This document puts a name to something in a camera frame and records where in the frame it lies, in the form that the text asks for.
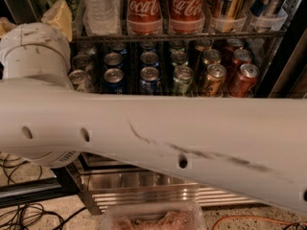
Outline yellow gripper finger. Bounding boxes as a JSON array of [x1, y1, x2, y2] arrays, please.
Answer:
[[41, 0, 73, 41], [0, 17, 16, 38]]

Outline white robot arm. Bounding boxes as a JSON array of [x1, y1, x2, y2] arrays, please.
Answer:
[[0, 23, 307, 214]]

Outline clear water bottle top shelf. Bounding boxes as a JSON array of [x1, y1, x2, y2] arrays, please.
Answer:
[[83, 0, 121, 36]]

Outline white second row can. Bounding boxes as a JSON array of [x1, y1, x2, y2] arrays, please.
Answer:
[[72, 54, 94, 78]]

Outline white green front can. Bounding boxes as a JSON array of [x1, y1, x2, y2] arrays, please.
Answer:
[[68, 70, 95, 93]]

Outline Pepsi second row can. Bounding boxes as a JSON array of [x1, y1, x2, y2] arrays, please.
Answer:
[[104, 53, 124, 69]]

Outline blue Pepsi front can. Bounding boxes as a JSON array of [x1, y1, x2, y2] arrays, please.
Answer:
[[104, 68, 125, 94]]

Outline left red Coca-Cola can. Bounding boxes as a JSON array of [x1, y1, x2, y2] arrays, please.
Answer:
[[128, 0, 160, 35]]

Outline red coca-cola can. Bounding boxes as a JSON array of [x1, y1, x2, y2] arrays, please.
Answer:
[[168, 0, 203, 34], [128, 0, 160, 35]]

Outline blue second row can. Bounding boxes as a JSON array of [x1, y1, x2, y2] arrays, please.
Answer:
[[140, 52, 159, 68]]

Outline blue patterned front can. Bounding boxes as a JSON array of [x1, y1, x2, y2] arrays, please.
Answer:
[[139, 67, 162, 95]]

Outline right red Coca-Cola can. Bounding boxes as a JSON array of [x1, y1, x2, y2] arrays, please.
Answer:
[[168, 0, 203, 34]]

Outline green second row can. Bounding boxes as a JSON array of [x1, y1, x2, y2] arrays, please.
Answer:
[[170, 51, 189, 70]]

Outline stainless steel fridge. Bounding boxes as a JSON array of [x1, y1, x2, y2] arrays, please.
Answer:
[[0, 0, 307, 217]]

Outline gold second row can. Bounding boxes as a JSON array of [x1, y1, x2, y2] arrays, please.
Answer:
[[198, 49, 222, 77]]

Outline gold front can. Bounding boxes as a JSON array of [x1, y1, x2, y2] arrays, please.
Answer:
[[199, 64, 226, 97]]

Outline gold plaid tall can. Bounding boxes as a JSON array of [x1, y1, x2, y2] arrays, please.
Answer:
[[206, 0, 245, 33]]

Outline red second row can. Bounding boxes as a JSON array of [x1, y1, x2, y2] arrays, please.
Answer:
[[226, 49, 252, 81]]

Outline red front can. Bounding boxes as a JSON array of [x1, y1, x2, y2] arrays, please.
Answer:
[[227, 63, 260, 98]]

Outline blue silver tall can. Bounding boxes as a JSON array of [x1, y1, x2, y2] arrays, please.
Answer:
[[249, 0, 285, 33]]

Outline clear plastic bin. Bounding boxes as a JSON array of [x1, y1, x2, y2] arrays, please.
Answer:
[[102, 201, 206, 230]]

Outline black cables on floor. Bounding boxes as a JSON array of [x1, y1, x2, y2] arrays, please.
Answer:
[[0, 153, 88, 230]]

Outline orange cable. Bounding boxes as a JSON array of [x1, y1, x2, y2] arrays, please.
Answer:
[[210, 215, 307, 230]]

